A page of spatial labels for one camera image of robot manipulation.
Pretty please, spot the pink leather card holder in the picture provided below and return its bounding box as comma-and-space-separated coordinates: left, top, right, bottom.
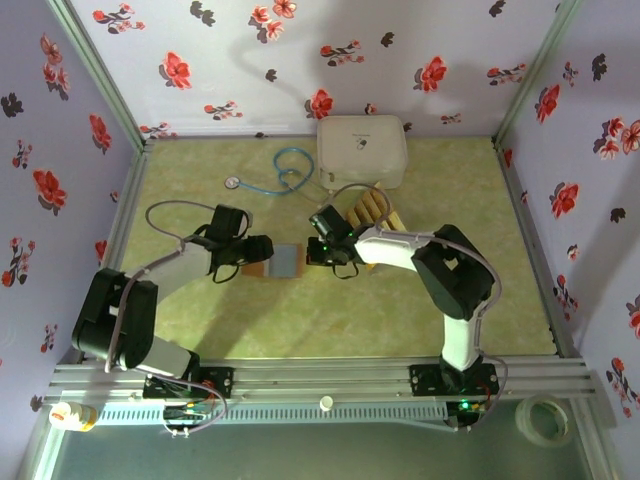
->
241, 243, 305, 280

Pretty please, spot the grey blue credit card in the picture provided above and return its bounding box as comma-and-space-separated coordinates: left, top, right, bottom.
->
268, 243, 302, 279

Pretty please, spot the blue stethoscope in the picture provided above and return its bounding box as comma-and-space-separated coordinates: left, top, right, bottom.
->
223, 147, 331, 210

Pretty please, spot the white zip medicine case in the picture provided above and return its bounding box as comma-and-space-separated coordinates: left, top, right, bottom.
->
316, 115, 409, 194

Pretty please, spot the white bottle orange cap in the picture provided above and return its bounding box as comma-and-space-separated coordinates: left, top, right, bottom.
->
48, 401, 99, 432

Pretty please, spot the clear tape roll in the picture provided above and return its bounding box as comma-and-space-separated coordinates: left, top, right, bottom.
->
514, 393, 576, 447

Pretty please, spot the aluminium side rail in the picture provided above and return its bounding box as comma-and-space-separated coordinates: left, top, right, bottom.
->
59, 144, 151, 364
493, 139, 584, 359

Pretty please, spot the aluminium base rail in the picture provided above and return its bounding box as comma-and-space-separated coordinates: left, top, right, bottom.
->
44, 355, 601, 402

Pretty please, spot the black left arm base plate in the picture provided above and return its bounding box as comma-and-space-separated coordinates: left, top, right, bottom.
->
143, 367, 235, 400

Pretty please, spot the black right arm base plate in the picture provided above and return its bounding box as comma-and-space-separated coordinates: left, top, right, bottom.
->
408, 363, 500, 397

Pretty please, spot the slotted grey cable duct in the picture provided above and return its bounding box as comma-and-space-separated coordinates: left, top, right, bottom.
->
94, 402, 447, 426

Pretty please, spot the aluminium corner post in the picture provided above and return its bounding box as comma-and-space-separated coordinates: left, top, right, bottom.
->
492, 0, 586, 144
47, 0, 154, 149

